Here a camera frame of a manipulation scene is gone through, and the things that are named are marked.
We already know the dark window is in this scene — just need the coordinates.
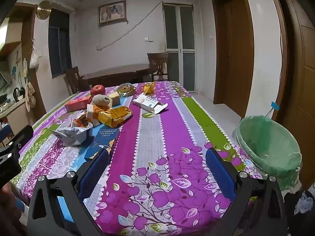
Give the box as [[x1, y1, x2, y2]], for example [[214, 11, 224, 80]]
[[48, 8, 72, 78]]

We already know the hanging white plastic bag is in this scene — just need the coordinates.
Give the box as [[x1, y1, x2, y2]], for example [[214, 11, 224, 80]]
[[29, 39, 40, 69]]

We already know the framed wall picture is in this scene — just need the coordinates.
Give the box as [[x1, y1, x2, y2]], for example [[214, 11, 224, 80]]
[[98, 0, 127, 26]]

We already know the carved back wooden chair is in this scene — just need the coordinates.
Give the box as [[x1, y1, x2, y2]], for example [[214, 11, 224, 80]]
[[147, 52, 170, 82]]

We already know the hanging beige oven mitt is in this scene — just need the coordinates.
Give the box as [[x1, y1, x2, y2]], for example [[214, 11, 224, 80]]
[[25, 81, 36, 112]]

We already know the crumpled gold foil wrapper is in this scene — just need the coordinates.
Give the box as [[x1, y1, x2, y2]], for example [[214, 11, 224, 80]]
[[143, 82, 157, 95]]

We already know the red cardboard box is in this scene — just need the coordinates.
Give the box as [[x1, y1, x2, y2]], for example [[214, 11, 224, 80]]
[[65, 95, 94, 112]]

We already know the person's left forearm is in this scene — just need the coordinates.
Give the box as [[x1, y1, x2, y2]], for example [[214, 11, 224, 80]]
[[0, 183, 27, 236]]

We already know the white medicine box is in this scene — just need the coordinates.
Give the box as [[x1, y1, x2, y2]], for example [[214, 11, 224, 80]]
[[133, 94, 168, 114]]

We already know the purple floral striped tablecloth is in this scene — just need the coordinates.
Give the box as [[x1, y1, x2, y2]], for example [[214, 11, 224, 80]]
[[11, 81, 264, 236]]

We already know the beige crumpled ball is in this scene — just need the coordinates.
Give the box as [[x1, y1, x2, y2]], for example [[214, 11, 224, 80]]
[[92, 94, 111, 107]]

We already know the plain dark wooden chair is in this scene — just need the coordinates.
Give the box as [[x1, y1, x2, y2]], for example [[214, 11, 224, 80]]
[[64, 66, 83, 94]]

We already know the clear bag of nuts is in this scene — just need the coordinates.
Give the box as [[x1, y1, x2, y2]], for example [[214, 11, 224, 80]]
[[116, 83, 136, 97]]

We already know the dark blue box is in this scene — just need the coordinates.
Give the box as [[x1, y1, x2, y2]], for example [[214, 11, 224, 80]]
[[84, 128, 120, 160]]

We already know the black electric kettle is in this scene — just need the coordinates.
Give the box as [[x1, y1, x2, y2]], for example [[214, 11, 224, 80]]
[[12, 87, 25, 102]]

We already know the red apple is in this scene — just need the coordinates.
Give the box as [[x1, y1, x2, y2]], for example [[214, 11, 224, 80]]
[[90, 85, 106, 96]]

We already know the long sagging wall cable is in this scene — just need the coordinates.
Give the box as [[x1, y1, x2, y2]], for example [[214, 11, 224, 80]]
[[96, 1, 164, 52]]

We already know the blue white rag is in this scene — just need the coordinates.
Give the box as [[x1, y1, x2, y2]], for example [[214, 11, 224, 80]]
[[294, 191, 314, 214]]

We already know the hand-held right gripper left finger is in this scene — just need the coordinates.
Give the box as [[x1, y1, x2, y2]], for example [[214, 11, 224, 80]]
[[27, 148, 110, 236]]

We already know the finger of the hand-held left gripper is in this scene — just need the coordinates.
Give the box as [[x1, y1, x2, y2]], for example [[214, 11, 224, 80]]
[[0, 125, 33, 156], [0, 151, 22, 190]]

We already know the black bag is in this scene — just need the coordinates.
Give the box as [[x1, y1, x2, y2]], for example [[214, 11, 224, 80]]
[[284, 189, 315, 236]]

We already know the gold foil package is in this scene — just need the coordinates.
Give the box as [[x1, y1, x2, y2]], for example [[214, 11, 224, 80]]
[[98, 106, 133, 128]]

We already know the brown panelled wooden door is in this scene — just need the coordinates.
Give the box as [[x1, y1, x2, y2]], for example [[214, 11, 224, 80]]
[[267, 0, 315, 190]]

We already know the wooden wall cabinet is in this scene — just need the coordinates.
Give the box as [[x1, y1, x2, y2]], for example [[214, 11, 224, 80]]
[[0, 2, 37, 62]]

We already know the frosted glass double door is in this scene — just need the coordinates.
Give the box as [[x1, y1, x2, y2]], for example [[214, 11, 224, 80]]
[[162, 3, 197, 92]]

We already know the dark wooden dining table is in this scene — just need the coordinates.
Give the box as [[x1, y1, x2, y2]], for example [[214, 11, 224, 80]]
[[82, 64, 158, 89]]

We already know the white blue packet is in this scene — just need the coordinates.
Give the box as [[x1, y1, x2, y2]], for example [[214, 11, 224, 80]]
[[50, 125, 93, 147]]

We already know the trash bin with green bag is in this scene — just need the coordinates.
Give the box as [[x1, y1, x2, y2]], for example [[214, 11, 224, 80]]
[[232, 115, 303, 191]]

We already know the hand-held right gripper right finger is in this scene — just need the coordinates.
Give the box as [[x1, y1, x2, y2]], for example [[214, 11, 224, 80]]
[[205, 147, 288, 236]]

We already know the round gold wall plate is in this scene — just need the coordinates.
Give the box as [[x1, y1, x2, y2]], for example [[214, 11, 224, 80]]
[[36, 0, 52, 19]]

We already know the cream orange carton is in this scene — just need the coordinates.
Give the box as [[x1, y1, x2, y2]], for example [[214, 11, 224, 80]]
[[86, 103, 110, 126]]

